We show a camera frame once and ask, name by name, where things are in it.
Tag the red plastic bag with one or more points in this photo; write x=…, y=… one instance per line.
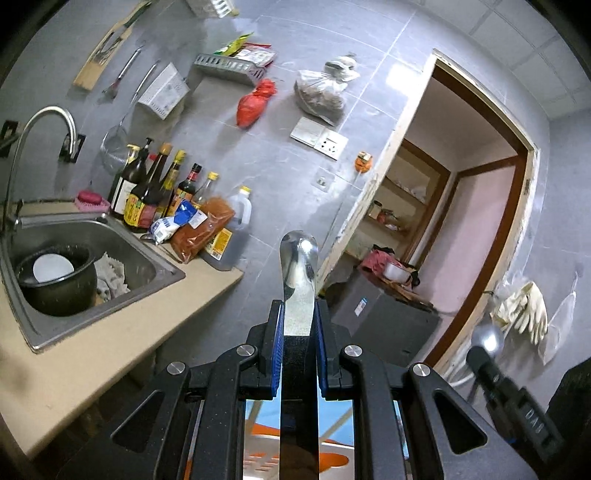
x=253, y=106

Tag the small white wall outlet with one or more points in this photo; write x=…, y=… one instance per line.
x=323, y=180

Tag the white wall socket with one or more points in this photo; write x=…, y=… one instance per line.
x=307, y=131
x=331, y=144

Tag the white plastic wall basket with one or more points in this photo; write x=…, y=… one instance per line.
x=164, y=92

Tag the white wall rack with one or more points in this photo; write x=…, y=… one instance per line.
x=214, y=7

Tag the red chili packet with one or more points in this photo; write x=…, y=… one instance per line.
x=198, y=230

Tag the red cloth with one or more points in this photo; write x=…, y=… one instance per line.
x=375, y=261

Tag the black wall socket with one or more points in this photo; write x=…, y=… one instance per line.
x=73, y=147

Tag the metal wall shelf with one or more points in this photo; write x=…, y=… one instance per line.
x=228, y=69

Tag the black cooking pot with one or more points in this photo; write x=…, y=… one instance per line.
x=60, y=295

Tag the white plate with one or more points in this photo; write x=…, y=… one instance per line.
x=53, y=268

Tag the cream rubber gloves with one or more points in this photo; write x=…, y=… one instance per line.
x=524, y=309

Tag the hanging metal spatula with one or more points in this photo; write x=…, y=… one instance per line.
x=121, y=74

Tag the steel faucet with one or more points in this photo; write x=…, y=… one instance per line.
x=46, y=113

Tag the metal bowl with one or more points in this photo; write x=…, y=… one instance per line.
x=397, y=272

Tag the orange plug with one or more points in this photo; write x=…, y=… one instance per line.
x=363, y=162

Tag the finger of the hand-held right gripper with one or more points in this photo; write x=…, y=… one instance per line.
x=482, y=367

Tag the row of sauce bottles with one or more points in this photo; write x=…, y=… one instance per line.
x=143, y=198

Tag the clear bag of dried goods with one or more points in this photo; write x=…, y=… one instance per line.
x=321, y=97

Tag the red snack packet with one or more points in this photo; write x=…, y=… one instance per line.
x=258, y=55

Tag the wooden shelf unit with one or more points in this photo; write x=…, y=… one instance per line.
x=401, y=198

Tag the pink scrubbing brush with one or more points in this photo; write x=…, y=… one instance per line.
x=92, y=199

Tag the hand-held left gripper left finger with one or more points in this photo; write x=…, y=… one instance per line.
x=276, y=350

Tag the white dish cloth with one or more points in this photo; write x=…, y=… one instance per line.
x=111, y=277

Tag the long shiny steel spoon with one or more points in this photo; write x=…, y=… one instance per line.
x=299, y=267

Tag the hanging wooden board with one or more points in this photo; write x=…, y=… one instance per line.
x=108, y=46

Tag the small shiny steel spoon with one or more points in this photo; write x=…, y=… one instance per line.
x=488, y=336

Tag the striped blue orange brown blanket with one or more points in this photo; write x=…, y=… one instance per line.
x=337, y=447

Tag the steel sink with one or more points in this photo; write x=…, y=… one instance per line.
x=138, y=258

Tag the blue white packet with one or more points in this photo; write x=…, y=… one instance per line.
x=173, y=226

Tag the wooden cutting board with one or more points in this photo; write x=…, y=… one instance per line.
x=415, y=295

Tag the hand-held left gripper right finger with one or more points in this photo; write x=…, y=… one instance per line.
x=323, y=350

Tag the yellow green snack packet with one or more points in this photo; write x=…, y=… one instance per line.
x=235, y=45

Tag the clear oil jug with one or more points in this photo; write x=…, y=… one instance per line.
x=238, y=212

